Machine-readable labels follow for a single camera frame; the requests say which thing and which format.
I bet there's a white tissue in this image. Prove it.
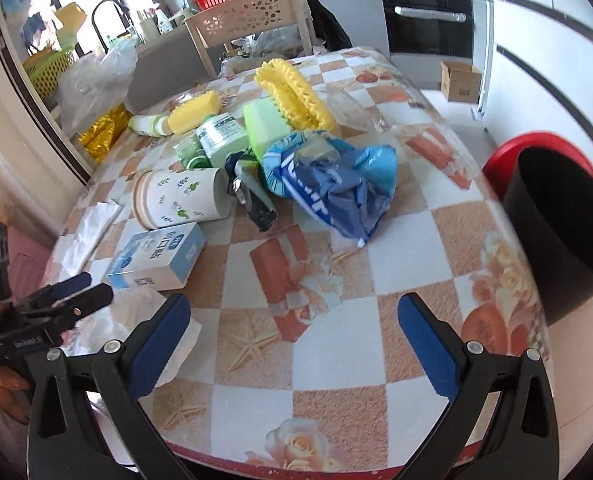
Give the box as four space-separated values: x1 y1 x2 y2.
73 286 203 388

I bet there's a blue white mask box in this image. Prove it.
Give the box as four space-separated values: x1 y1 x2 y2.
106 223 206 292

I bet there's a floral paper cup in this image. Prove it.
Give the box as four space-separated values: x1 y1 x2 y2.
132 168 234 230

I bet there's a blue plastic bag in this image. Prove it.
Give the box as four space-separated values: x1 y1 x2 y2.
262 131 398 247

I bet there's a green hand cream tube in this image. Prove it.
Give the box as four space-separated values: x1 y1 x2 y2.
174 132 212 170

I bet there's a white green lotion bottle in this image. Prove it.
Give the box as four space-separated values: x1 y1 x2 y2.
128 114 173 138

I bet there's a dark foil wrapper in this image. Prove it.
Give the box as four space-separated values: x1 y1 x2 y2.
225 148 278 232

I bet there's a yellow sponge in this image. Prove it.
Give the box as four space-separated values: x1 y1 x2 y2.
168 90 222 134

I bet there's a green white shampoo bottle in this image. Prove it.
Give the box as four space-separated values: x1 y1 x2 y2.
197 113 250 167

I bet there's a yellow mesh scrubber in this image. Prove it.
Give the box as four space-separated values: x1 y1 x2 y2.
255 58 336 132

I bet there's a black trash bin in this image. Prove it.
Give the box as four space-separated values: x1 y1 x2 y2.
502 146 593 324

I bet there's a left hand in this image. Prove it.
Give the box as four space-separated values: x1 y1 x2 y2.
0 366 30 425

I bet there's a gold foil bag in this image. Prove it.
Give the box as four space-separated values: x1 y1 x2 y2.
78 103 133 164

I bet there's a red plastic stool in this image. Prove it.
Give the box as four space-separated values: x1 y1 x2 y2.
481 130 593 187

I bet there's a clear plastic bag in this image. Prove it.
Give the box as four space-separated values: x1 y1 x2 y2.
57 37 138 138

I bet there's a green plastic basket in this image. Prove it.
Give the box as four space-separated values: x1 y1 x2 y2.
22 47 75 101

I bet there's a cardboard box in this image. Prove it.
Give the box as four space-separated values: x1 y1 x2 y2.
441 61 483 104

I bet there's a black sink faucet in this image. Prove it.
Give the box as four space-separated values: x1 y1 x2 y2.
90 0 132 52

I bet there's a white refrigerator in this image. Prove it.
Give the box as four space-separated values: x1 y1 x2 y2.
483 0 593 166

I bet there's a black built-in oven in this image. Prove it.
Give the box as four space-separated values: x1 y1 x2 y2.
382 0 474 58

